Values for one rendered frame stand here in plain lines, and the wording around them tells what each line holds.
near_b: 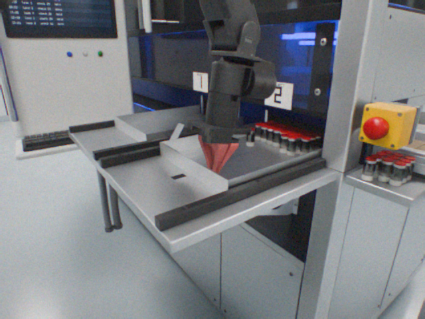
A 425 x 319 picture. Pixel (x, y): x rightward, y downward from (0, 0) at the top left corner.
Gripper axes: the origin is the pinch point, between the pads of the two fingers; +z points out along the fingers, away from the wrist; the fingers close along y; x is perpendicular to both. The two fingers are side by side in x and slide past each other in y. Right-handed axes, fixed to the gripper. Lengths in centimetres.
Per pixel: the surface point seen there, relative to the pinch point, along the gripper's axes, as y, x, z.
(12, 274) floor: -31, 117, 98
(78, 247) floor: 3, 121, 92
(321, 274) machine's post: 29.9, -11.3, 25.4
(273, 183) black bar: 8.5, -7.6, 0.3
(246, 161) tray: 13.4, 5.2, 0.3
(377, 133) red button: 19.9, -18.5, -11.9
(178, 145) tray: 4.2, 20.1, 0.4
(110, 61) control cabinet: 8, 89, -18
